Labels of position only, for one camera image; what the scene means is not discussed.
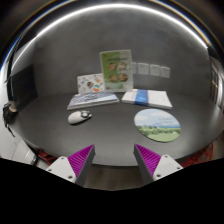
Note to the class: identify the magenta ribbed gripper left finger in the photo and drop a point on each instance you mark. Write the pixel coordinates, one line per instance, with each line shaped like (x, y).
(74, 168)

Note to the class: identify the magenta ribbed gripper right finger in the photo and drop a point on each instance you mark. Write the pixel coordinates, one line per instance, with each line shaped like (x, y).
(152, 166)

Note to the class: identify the round landscape mouse pad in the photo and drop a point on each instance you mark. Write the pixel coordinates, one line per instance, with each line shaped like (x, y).
(157, 125)

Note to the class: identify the white and grey computer mouse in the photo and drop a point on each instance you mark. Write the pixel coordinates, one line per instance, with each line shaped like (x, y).
(79, 116)

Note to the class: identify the white book with blue band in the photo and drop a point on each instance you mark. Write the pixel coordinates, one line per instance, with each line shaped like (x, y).
(152, 98)

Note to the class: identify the grey patterned book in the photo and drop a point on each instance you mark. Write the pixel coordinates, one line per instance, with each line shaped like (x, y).
(92, 99)

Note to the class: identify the colourful egg picture card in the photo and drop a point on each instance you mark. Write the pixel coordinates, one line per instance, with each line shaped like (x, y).
(90, 83)

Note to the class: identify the black device on table edge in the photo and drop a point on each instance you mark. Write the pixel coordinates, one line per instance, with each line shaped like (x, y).
(9, 112)

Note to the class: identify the dark monitor screen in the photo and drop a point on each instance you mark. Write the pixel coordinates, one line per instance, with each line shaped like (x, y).
(23, 88)

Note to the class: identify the green and white standing poster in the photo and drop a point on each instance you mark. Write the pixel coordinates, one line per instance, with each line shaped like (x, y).
(117, 70)

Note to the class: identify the white wall socket plate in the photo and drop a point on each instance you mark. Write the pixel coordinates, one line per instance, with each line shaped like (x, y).
(143, 68)
(154, 70)
(165, 72)

